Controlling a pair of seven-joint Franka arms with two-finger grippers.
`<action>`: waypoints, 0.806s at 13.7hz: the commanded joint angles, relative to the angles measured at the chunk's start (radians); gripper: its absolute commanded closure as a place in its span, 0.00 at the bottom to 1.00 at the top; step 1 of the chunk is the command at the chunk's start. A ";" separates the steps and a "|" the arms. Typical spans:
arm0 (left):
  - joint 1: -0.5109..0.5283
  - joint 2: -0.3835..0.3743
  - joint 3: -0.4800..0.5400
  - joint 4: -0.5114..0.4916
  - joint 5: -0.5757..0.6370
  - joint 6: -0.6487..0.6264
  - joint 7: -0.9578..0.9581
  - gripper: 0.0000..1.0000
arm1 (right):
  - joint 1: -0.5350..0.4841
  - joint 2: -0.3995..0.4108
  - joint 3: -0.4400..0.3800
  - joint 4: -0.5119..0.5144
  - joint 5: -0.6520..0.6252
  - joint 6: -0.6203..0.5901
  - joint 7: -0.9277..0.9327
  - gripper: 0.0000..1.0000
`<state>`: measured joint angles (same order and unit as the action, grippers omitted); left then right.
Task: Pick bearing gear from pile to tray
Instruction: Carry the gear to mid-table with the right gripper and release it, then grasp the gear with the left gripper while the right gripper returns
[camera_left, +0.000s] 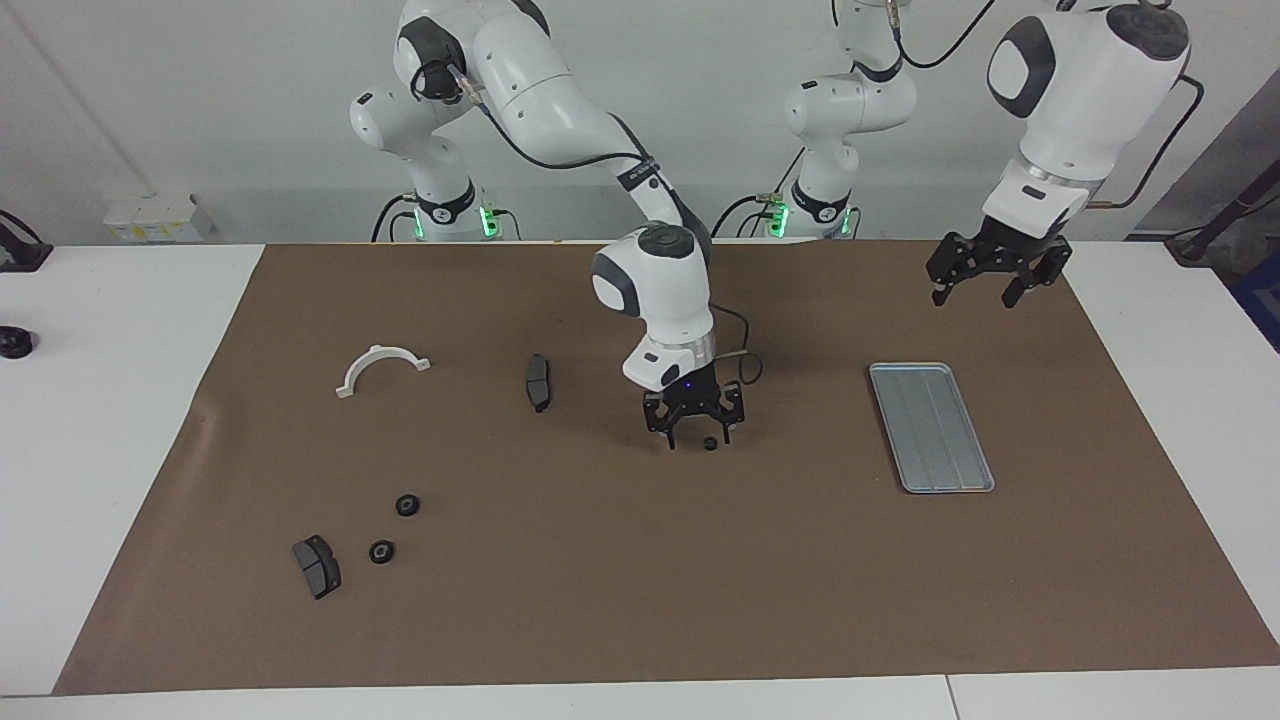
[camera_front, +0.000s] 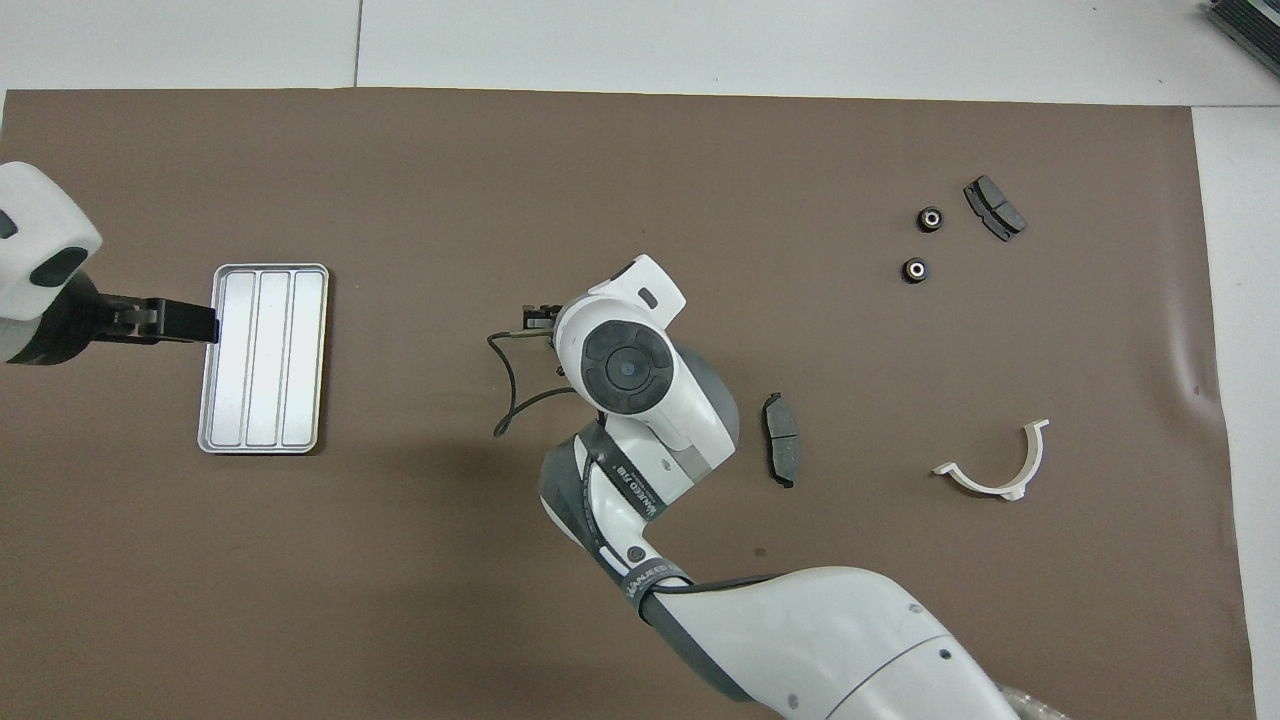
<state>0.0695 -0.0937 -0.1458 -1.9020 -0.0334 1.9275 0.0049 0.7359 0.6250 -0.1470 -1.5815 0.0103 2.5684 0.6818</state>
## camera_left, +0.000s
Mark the white semicircular plastic bracket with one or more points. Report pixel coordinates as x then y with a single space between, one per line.
385 351

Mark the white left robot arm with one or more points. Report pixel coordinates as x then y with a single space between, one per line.
1080 100

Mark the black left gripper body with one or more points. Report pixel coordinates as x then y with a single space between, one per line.
1000 248

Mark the black round knob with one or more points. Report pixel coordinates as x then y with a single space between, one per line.
12 342

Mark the brown table mat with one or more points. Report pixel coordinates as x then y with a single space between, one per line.
650 560

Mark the blue box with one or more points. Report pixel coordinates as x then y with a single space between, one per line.
1262 300

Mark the black table clamp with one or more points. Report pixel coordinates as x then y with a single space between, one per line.
20 255

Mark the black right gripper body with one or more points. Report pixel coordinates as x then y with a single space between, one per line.
695 395

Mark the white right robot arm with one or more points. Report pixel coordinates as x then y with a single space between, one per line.
560 90

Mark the silver metal tray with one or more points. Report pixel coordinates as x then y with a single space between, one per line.
935 430

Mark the wide grey brake pad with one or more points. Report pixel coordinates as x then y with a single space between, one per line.
318 568

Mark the slim dark brake pad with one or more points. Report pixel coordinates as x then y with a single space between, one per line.
538 382

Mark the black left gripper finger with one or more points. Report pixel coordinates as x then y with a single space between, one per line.
1019 289
939 290

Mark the black stand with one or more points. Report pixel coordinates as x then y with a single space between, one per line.
1195 245

